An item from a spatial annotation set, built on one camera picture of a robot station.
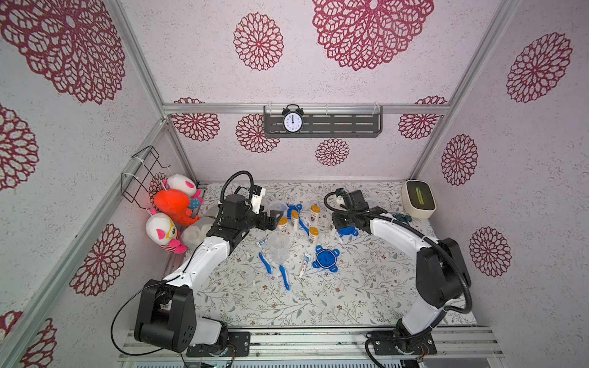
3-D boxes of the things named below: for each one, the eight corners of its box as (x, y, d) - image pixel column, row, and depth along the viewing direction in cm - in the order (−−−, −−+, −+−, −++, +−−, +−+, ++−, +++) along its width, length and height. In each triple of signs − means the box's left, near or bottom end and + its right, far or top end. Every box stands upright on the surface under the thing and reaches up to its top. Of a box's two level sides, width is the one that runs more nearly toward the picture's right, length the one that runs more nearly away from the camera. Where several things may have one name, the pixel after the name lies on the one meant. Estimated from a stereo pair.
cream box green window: (407, 219, 108) (413, 210, 102) (395, 189, 120) (400, 179, 115) (435, 219, 108) (443, 210, 102) (421, 189, 120) (427, 179, 115)
